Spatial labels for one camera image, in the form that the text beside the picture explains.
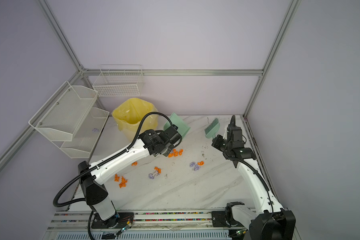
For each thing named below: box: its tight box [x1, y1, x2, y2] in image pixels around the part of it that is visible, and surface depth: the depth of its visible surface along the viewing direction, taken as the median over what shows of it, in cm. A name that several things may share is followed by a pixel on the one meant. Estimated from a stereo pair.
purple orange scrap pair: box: [189, 161, 205, 171], surface depth 95 cm
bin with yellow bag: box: [112, 98, 159, 142], surface depth 95 cm
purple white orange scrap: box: [148, 166, 162, 180], surface depth 90 cm
